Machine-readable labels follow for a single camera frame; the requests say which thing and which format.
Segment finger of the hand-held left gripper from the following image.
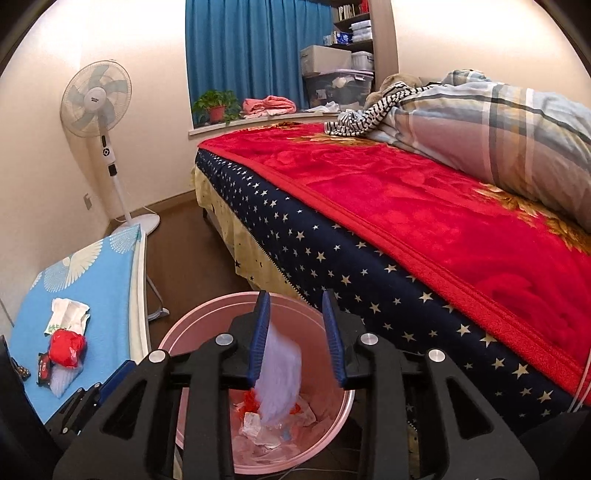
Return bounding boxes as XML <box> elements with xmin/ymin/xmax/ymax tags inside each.
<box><xmin>48</xmin><ymin>360</ymin><xmax>139</xmax><ymax>437</ymax></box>

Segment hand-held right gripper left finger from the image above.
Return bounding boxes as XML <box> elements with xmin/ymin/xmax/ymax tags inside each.
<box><xmin>53</xmin><ymin>290</ymin><xmax>273</xmax><ymax>480</ymax></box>

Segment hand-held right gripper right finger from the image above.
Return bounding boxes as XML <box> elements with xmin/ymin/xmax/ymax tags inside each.
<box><xmin>322</xmin><ymin>290</ymin><xmax>541</xmax><ymax>480</ymax></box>

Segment clear plastic bag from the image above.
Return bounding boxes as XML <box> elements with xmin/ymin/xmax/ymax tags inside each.
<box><xmin>48</xmin><ymin>362</ymin><xmax>88</xmax><ymax>400</ymax></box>

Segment pink trash bin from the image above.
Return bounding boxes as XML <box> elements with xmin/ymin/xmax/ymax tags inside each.
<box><xmin>157</xmin><ymin>291</ymin><xmax>356</xmax><ymax>478</ymax></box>

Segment red plastic bag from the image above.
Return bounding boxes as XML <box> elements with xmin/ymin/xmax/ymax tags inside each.
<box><xmin>48</xmin><ymin>329</ymin><xmax>88</xmax><ymax>369</ymax></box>

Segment orange plastic bag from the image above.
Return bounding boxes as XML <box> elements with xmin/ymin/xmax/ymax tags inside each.
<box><xmin>233</xmin><ymin>388</ymin><xmax>315</xmax><ymax>421</ymax></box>

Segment black red snack packet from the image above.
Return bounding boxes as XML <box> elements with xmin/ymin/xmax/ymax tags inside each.
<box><xmin>37</xmin><ymin>352</ymin><xmax>56</xmax><ymax>386</ymax></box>

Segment white paper bag green print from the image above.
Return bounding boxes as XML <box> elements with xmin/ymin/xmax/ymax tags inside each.
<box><xmin>44</xmin><ymin>298</ymin><xmax>90</xmax><ymax>335</ymax></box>

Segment white tissue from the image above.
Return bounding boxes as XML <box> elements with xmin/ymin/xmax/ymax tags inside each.
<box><xmin>239</xmin><ymin>412</ymin><xmax>278</xmax><ymax>446</ymax></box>

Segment bed with star-print cover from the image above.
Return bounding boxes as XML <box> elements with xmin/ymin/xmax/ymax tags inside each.
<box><xmin>191</xmin><ymin>121</ymin><xmax>591</xmax><ymax>435</ymax></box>

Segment white folding table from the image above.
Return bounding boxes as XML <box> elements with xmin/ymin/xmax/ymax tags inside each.
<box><xmin>128</xmin><ymin>226</ymin><xmax>171</xmax><ymax>365</ymax></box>

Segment red fleece blanket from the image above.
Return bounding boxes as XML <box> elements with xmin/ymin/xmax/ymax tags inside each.
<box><xmin>198</xmin><ymin>121</ymin><xmax>591</xmax><ymax>388</ymax></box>

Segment white windowsill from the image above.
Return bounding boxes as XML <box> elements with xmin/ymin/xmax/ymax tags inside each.
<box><xmin>187</xmin><ymin>108</ymin><xmax>342</xmax><ymax>139</ymax></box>

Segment striped garment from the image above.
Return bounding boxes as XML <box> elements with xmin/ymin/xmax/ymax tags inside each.
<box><xmin>324</xmin><ymin>83</ymin><xmax>444</xmax><ymax>138</ymax></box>

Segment potted green plant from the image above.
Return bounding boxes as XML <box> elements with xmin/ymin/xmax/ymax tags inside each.
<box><xmin>191</xmin><ymin>90</ymin><xmax>242</xmax><ymax>126</ymax></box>

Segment pink folded clothes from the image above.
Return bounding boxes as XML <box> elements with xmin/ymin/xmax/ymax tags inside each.
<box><xmin>242</xmin><ymin>95</ymin><xmax>297</xmax><ymax>118</ymax></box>

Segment clear storage box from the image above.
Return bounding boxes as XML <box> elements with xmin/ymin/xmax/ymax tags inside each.
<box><xmin>302</xmin><ymin>69</ymin><xmax>375</xmax><ymax>112</ymax></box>

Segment plaid quilt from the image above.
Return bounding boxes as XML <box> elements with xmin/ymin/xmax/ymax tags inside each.
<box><xmin>369</xmin><ymin>69</ymin><xmax>591</xmax><ymax>227</ymax></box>

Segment beige plush toy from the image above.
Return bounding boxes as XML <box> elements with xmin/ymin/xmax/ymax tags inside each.
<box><xmin>365</xmin><ymin>73</ymin><xmax>423</xmax><ymax>109</ymax></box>

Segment grey cardboard box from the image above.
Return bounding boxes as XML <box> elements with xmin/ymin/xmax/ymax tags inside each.
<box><xmin>300</xmin><ymin>45</ymin><xmax>352</xmax><ymax>77</ymax></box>

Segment white standing fan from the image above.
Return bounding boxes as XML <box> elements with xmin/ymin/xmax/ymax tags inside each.
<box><xmin>60</xmin><ymin>60</ymin><xmax>161</xmax><ymax>234</ymax></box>

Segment blue curtain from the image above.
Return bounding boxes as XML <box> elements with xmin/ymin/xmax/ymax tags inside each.
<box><xmin>185</xmin><ymin>0</ymin><xmax>334</xmax><ymax>125</ymax></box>

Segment wooden bookshelf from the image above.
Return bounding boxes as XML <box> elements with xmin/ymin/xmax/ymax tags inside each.
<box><xmin>330</xmin><ymin>0</ymin><xmax>400</xmax><ymax>79</ymax></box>

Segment row of books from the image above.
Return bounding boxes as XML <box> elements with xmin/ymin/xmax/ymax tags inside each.
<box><xmin>338</xmin><ymin>2</ymin><xmax>370</xmax><ymax>21</ymax></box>

